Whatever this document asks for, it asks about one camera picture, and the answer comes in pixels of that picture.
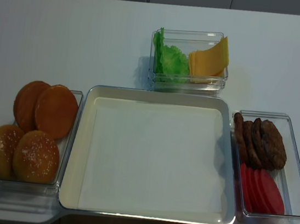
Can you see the green lettuce leaf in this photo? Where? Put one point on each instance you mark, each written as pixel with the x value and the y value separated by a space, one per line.
pixel 171 65

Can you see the clear plastic lettuce cheese container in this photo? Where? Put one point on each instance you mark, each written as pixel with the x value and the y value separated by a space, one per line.
pixel 187 42

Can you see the yellow cheese slices stack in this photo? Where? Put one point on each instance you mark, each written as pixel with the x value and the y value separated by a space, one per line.
pixel 204 65

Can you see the upright yellow cheese slice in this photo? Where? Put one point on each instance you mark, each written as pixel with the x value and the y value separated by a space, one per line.
pixel 219 53

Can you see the large white metal tray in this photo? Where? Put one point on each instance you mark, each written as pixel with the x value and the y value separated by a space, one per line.
pixel 76 165

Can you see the white parchment paper sheet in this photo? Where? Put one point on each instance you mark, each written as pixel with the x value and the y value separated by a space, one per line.
pixel 158 160

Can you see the leftmost brown meat patty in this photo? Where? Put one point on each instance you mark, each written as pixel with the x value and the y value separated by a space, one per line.
pixel 238 130

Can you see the brown meat patty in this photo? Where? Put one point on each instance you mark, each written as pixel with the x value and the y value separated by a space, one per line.
pixel 273 144
pixel 238 130
pixel 254 161
pixel 257 141

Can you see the front bottom bun half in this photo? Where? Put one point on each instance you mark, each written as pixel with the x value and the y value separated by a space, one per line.
pixel 55 111

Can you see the bun half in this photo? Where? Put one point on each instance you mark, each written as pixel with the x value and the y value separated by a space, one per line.
pixel 55 111
pixel 24 104

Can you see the leftmost red tomato slice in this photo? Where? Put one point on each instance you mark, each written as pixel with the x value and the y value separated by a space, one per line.
pixel 247 202

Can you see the red tomato slice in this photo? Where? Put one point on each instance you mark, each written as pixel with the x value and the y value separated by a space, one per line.
pixel 252 193
pixel 247 202
pixel 261 195
pixel 271 194

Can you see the right sesame top bun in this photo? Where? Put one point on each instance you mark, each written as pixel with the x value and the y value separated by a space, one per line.
pixel 36 158

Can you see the sesame bun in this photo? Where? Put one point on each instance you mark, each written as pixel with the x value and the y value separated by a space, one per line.
pixel 36 158
pixel 10 135

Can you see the back bottom bun half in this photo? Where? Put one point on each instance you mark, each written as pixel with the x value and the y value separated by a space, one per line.
pixel 24 104

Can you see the clear plastic bun container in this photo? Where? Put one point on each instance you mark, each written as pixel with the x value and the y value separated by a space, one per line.
pixel 64 146

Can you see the front brown meat patty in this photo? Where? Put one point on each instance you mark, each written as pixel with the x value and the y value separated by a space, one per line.
pixel 273 144

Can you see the clear plastic patty tomato container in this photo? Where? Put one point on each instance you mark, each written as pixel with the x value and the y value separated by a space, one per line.
pixel 287 179

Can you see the left sesame top bun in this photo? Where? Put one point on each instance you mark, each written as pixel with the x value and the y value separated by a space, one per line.
pixel 10 135

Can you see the front red tomato slice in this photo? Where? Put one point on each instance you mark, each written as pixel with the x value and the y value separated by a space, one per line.
pixel 271 194

